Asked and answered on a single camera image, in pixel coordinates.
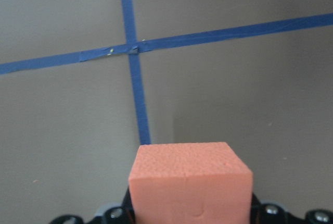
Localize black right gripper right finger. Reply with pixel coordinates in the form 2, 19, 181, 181
250, 193, 332, 224

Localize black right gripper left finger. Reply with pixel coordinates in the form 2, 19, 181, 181
50, 188, 135, 224

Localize orange foam block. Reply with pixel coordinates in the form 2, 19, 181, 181
129, 142, 253, 223

